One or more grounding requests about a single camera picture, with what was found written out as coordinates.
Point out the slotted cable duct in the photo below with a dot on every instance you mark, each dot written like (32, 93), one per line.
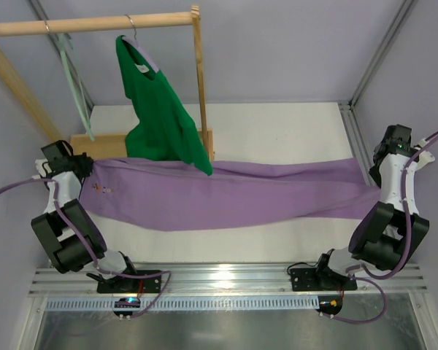
(185, 303)

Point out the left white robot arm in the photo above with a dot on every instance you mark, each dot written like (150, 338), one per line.
(66, 232)

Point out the purple clothes hanger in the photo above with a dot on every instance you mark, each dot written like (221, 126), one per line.
(134, 43)

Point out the green t-shirt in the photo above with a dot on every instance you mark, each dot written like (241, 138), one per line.
(165, 131)

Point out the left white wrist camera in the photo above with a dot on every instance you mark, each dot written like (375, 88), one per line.
(42, 167)

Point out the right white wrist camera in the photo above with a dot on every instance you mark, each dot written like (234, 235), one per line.
(425, 157)

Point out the black mounting plate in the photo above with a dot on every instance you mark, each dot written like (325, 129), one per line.
(146, 282)
(313, 280)

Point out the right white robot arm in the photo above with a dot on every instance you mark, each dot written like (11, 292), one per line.
(388, 235)

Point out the purple trousers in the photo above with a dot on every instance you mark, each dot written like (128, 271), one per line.
(174, 196)

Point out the aluminium frame post right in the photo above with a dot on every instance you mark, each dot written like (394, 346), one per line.
(348, 108)

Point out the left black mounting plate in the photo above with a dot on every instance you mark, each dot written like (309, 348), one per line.
(146, 282)

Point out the wooden clothes rack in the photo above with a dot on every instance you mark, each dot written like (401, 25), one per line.
(22, 92)

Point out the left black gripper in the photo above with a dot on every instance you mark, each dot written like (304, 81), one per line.
(84, 166)

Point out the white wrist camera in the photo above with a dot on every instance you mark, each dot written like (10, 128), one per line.
(42, 167)
(425, 157)

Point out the mint green clothes hanger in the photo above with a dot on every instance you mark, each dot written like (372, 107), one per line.
(73, 78)

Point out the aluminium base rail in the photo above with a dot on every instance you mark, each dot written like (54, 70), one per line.
(187, 278)

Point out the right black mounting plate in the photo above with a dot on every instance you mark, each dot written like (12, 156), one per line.
(313, 280)

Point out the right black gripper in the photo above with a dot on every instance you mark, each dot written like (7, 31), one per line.
(376, 174)

